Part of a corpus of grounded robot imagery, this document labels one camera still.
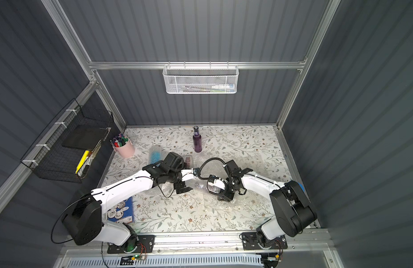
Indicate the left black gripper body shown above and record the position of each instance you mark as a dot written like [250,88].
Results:
[181,181]

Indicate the bubble wrap sheet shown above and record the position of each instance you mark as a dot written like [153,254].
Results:
[155,147]
[278,194]

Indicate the white tape dispenser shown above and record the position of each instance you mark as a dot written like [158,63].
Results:
[189,162]

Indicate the purple liquid glass bottle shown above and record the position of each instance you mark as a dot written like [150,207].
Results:
[197,140]

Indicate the blue liquid glass bottle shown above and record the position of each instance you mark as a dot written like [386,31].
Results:
[154,156]

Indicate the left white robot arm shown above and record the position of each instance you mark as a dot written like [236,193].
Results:
[83,218]

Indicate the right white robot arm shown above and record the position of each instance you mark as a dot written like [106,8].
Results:
[293,211]

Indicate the pink marker cup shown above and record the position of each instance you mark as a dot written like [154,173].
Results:
[123,146]

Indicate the blue sticker sheet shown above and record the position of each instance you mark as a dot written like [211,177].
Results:
[122,212]

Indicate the yellow highlighter in basket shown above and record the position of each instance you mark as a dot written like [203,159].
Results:
[82,161]

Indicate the black notebook in basket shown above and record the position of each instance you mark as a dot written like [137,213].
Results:
[85,137]

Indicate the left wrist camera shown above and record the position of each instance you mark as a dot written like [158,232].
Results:
[188,174]

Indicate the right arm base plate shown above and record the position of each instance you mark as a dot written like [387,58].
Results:
[251,242]

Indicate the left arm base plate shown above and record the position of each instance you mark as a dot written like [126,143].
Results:
[135,245]

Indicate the white ventilated cable duct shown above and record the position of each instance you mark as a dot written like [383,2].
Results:
[167,261]

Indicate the white wire wall basket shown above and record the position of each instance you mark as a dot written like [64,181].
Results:
[201,81]

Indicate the aluminium front rail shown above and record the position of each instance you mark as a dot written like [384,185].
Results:
[185,243]

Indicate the black wire wall basket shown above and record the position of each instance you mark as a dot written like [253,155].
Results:
[66,152]

